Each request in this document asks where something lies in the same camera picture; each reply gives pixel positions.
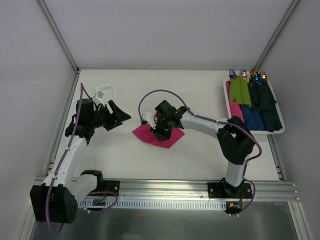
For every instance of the magenta paper napkin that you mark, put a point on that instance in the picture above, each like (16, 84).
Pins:
(144, 134)

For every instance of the dark navy rolled napkin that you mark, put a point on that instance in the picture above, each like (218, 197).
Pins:
(264, 101)

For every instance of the aluminium frame post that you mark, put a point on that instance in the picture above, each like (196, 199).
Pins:
(276, 33)
(57, 33)

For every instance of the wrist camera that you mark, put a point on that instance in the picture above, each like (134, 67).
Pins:
(98, 98)
(149, 118)

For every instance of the large white storage basket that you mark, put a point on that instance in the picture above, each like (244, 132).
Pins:
(256, 132)

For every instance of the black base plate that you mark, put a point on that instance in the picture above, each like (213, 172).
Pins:
(110, 187)
(223, 190)

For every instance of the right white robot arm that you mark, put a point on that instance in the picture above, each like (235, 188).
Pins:
(235, 141)

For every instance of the left aluminium frame post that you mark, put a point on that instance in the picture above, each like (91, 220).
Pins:
(57, 33)

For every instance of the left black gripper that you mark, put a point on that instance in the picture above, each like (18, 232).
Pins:
(111, 119)

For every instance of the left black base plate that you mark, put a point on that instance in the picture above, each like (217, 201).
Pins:
(110, 187)

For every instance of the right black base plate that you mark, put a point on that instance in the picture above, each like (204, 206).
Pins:
(223, 190)

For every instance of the blue rolled napkin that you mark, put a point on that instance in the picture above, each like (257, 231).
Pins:
(252, 118)

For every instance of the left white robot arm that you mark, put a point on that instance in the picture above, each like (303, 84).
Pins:
(56, 200)

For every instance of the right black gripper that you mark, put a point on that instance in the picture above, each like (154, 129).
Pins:
(161, 132)

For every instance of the purple fork in roll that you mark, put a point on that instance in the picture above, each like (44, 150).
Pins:
(232, 73)

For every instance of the green rolled napkin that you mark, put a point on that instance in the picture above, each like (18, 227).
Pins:
(239, 92)

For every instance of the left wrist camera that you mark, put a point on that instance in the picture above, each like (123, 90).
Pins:
(98, 98)

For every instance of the right aluminium frame post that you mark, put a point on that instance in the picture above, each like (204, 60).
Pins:
(276, 33)

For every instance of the silver spoon in roll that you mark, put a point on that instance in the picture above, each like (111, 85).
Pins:
(244, 74)

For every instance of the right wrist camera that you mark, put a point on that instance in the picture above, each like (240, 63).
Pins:
(149, 118)

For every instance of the small white utensil basket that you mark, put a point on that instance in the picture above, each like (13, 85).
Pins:
(109, 92)

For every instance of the white slotted cable duct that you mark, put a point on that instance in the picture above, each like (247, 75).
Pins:
(155, 204)

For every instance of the blue spoon in roll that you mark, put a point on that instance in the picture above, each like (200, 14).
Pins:
(257, 78)

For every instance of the aluminium front rail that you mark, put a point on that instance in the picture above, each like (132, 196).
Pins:
(152, 189)

